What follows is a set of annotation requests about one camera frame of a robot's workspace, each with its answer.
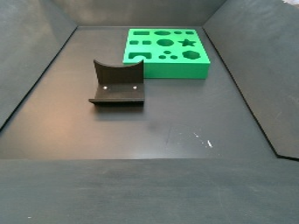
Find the black curved holder stand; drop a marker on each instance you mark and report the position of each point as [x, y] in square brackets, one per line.
[120, 84]

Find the green shape-sorter block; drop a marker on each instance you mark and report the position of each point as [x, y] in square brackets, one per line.
[172, 53]

